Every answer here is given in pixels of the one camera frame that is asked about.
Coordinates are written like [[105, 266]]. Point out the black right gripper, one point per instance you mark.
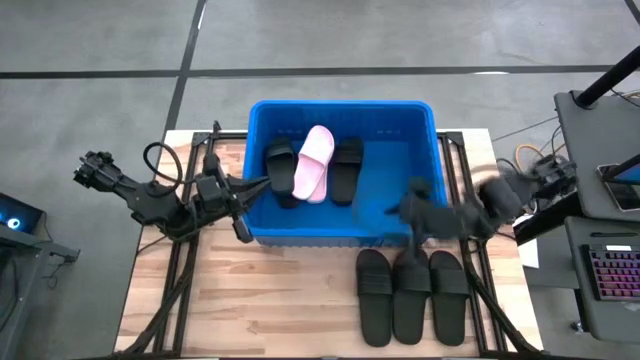
[[440, 222]]

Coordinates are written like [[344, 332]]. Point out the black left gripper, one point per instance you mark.
[[230, 200]]

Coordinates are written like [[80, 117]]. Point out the black slide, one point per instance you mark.
[[281, 170], [347, 170], [411, 305], [374, 300], [449, 300]]

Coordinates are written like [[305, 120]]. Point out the pink and white slide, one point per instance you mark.
[[312, 165]]

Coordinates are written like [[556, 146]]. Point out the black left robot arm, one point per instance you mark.
[[150, 205]]

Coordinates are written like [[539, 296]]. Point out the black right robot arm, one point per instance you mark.
[[500, 200]]

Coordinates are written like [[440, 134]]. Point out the blue plastic bin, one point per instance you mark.
[[390, 170]]

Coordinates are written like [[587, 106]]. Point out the white paper sheet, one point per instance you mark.
[[531, 250]]

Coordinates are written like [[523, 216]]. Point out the grey desk with pole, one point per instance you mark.
[[585, 150]]

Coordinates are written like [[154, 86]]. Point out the backlit keyboard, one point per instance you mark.
[[615, 272]]

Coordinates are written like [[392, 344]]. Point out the tablet with dark screen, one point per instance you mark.
[[622, 192]]

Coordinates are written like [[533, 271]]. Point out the grey desk with keyboard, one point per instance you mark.
[[610, 320]]

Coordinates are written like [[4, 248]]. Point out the grey metal stand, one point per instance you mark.
[[25, 260]]

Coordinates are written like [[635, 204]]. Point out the black device with blue light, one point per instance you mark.
[[17, 212]]

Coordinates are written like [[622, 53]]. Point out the black pole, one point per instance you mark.
[[610, 75]]

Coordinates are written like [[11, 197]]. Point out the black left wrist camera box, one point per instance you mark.
[[207, 192]]

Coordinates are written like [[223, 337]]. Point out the black aluminium table frame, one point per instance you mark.
[[200, 138]]

